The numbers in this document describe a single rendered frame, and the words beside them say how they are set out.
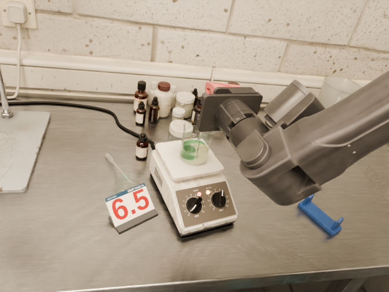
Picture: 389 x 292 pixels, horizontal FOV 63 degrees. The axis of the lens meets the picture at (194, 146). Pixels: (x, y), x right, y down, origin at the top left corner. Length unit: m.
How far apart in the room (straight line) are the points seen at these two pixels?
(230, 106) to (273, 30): 0.65
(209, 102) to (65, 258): 0.36
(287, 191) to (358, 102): 0.12
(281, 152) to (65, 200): 0.47
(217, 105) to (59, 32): 0.64
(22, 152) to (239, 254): 0.53
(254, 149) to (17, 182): 0.52
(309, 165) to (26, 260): 0.48
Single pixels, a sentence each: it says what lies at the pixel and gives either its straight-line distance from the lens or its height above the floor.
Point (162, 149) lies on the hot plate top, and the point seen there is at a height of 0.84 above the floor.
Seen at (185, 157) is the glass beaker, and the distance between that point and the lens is 0.65.
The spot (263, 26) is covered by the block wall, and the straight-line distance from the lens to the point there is 1.09.
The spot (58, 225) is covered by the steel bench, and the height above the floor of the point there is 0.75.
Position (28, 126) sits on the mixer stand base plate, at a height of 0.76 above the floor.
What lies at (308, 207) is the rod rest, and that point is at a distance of 0.79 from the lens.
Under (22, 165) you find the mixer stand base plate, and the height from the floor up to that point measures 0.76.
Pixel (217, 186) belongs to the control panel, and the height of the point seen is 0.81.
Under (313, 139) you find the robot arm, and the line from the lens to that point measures 0.35.
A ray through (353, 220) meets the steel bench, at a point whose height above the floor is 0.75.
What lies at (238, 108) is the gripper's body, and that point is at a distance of 0.47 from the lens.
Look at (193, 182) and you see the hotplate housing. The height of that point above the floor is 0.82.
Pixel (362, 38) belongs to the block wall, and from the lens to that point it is 1.28.
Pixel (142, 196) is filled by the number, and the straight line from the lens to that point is 0.67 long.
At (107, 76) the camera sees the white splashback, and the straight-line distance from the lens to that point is 1.01.
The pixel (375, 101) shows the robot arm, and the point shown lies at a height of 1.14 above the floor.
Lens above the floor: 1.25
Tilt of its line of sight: 36 degrees down
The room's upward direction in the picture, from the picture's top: 12 degrees clockwise
